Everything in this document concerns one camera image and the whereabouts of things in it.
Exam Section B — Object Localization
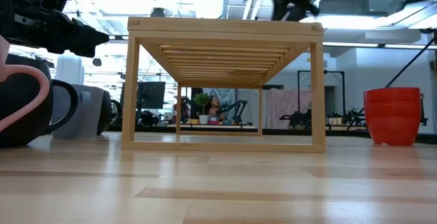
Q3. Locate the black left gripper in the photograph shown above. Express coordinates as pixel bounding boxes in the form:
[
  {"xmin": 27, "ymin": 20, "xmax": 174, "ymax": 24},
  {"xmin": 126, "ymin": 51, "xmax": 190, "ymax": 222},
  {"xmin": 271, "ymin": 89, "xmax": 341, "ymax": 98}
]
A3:
[{"xmin": 0, "ymin": 0, "xmax": 111, "ymax": 59}]

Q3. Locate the red mug white handle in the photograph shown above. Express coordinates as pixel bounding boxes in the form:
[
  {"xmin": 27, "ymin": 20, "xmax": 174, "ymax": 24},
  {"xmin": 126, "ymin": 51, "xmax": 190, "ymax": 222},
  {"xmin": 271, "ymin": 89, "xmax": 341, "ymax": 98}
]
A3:
[{"xmin": 363, "ymin": 87, "xmax": 422, "ymax": 147}]

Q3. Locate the white cylinder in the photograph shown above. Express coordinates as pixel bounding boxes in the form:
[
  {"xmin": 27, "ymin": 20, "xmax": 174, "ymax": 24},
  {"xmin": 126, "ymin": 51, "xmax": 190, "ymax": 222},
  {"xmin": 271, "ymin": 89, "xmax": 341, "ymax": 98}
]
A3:
[{"xmin": 55, "ymin": 51, "xmax": 85, "ymax": 85}]

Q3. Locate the pink mug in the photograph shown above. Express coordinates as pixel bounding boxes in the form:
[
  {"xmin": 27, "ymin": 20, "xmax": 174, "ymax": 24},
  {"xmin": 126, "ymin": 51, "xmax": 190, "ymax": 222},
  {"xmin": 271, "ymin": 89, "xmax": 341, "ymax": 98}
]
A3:
[{"xmin": 0, "ymin": 35, "xmax": 51, "ymax": 133}]

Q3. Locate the lavender grey mug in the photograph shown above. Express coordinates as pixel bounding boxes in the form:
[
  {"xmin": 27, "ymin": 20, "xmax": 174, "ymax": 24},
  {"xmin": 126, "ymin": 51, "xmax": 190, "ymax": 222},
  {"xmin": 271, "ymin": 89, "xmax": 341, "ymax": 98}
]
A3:
[{"xmin": 51, "ymin": 83, "xmax": 105, "ymax": 140}]

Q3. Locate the black monitor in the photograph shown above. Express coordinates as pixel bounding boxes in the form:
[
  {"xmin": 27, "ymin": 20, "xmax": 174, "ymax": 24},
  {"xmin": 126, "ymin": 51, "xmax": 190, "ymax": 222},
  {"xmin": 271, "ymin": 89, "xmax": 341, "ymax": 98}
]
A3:
[{"xmin": 137, "ymin": 81, "xmax": 167, "ymax": 110}]

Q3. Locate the small potted green plant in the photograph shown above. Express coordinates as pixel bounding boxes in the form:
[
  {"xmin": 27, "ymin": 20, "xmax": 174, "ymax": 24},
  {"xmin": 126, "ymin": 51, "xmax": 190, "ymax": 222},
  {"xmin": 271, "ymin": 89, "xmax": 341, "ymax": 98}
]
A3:
[{"xmin": 192, "ymin": 92, "xmax": 212, "ymax": 126}]

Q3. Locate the wooden slatted rack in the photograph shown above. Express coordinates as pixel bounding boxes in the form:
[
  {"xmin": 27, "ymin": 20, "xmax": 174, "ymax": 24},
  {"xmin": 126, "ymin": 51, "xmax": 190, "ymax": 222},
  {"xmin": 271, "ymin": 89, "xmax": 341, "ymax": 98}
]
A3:
[{"xmin": 121, "ymin": 16, "xmax": 326, "ymax": 154}]

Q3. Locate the person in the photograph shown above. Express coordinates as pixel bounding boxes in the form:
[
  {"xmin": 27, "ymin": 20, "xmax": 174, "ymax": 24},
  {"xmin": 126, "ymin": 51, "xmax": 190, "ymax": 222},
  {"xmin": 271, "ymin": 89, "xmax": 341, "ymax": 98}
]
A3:
[{"xmin": 204, "ymin": 95, "xmax": 227, "ymax": 125}]

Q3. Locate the pink hanging cloth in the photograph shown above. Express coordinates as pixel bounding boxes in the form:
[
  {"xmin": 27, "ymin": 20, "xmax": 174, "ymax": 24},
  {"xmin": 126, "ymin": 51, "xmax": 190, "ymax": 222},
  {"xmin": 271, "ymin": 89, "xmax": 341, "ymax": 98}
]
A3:
[{"xmin": 266, "ymin": 87, "xmax": 312, "ymax": 130}]

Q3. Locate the black metal stand frame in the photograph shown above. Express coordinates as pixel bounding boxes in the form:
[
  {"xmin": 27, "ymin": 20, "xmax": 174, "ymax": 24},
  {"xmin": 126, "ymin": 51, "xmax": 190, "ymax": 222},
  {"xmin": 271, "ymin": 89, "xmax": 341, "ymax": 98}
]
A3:
[{"xmin": 296, "ymin": 69, "xmax": 346, "ymax": 124}]

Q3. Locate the black diagonal frame strut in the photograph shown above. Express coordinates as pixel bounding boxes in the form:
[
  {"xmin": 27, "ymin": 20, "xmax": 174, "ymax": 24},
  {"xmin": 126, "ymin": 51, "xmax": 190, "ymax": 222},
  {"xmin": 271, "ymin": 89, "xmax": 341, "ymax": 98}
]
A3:
[{"xmin": 346, "ymin": 36, "xmax": 437, "ymax": 131}]

